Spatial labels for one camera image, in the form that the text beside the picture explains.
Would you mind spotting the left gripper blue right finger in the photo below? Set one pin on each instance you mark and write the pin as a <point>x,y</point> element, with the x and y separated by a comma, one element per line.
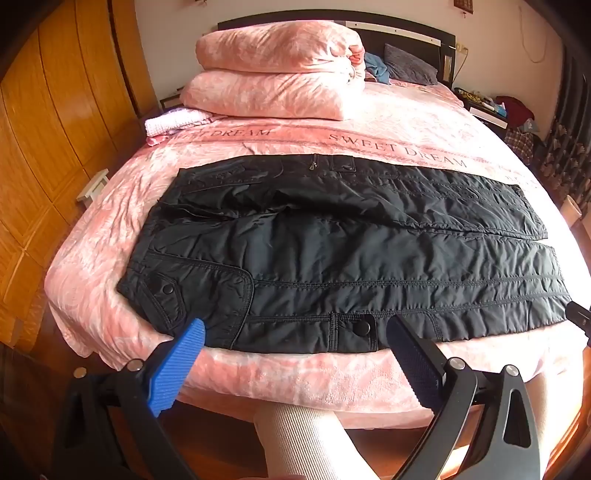
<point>505,443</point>

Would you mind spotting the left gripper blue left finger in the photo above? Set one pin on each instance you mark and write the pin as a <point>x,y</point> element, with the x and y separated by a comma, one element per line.
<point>141,390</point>

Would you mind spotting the black padded pants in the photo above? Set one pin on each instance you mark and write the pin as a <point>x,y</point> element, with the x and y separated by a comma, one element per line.
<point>308,254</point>

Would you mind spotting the white trash bin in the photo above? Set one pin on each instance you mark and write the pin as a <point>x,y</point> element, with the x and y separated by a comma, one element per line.
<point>570,211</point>

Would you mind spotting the person's light trousers leg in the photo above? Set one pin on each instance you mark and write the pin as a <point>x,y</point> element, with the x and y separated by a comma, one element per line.
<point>304,443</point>

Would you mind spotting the pink leaf-print bed blanket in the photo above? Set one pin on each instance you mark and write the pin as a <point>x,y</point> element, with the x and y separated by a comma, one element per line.
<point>399,125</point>

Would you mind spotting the plaid cloth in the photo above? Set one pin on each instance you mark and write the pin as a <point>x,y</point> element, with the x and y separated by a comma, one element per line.
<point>521,143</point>

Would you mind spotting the small white stool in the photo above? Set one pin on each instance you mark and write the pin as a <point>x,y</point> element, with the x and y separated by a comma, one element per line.
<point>93,188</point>

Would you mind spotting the dark red garment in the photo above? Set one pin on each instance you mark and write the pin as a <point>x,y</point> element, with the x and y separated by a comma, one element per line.
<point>517,112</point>

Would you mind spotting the dark bedside table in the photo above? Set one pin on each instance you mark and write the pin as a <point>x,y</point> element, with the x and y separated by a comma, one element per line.
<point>484,112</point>

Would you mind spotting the white pink folded towel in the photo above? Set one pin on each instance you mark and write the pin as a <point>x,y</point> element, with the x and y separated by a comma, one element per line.
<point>175,119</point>

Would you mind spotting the orange wooden wardrobe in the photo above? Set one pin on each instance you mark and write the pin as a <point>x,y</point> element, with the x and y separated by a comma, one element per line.
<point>74,91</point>

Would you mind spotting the grey pillow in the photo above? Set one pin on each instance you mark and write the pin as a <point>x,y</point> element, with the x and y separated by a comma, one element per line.
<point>404,66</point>

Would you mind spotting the dark wooden headboard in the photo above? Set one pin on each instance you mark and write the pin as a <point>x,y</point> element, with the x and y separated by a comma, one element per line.
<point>434,46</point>

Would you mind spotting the blue garment on bed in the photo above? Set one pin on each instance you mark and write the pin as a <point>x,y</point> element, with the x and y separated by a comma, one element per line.
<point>376,69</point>

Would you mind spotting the folded pink quilt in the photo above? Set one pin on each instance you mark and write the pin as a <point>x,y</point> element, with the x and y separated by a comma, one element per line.
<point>293,69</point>

